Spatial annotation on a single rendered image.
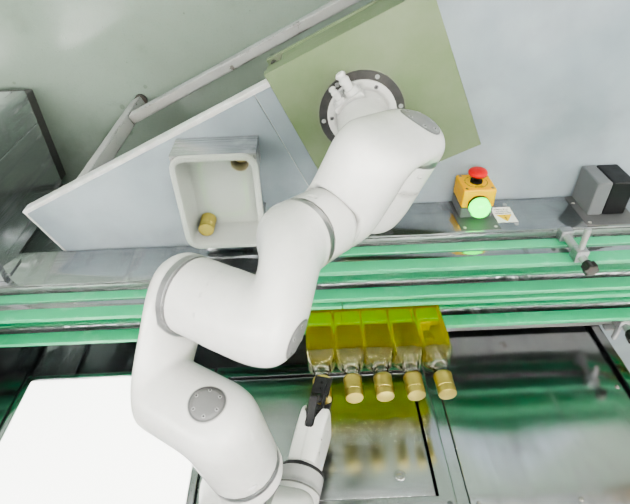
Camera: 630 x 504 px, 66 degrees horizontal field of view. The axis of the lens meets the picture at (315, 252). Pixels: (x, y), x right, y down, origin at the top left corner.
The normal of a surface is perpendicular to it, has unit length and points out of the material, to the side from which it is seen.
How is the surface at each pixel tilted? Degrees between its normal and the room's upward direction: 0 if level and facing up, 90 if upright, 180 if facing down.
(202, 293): 70
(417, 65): 2
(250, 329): 46
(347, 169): 36
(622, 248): 90
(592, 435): 90
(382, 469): 90
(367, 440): 90
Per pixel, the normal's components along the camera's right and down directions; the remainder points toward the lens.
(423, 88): 0.01, 0.64
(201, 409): -0.16, -0.58
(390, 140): 0.41, -0.59
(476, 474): -0.03, -0.79
